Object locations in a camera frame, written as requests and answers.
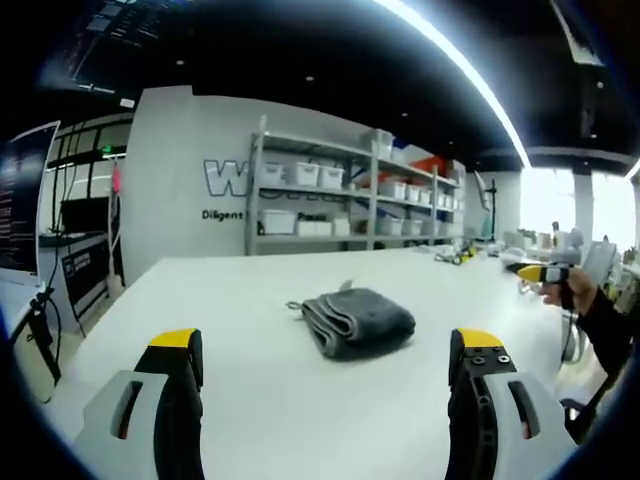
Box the grey towel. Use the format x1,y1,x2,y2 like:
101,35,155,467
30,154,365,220
286,287,417,360

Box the person's right hand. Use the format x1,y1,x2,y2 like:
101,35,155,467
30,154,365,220
542,266,602,317

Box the yellow and black tools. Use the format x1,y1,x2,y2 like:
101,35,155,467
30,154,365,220
433,243,482,267

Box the black tripod stand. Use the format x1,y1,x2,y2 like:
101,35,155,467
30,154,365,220
483,178,502,242

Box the black office chair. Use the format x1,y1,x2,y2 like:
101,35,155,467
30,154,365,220
558,319,614,444

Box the rows of white storage bins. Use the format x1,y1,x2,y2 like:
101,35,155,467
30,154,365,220
257,128,464,239

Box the grey metal shelving rack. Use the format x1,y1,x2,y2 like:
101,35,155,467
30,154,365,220
244,115,467,257

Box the black workbench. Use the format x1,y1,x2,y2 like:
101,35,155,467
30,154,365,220
38,196,126,334

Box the long ceiling light strip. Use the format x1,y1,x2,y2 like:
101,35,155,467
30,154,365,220
372,0,532,169

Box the dark computer monitor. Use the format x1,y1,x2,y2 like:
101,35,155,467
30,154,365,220
0,119,62,279

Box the black cable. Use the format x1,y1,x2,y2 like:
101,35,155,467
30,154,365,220
25,282,65,404

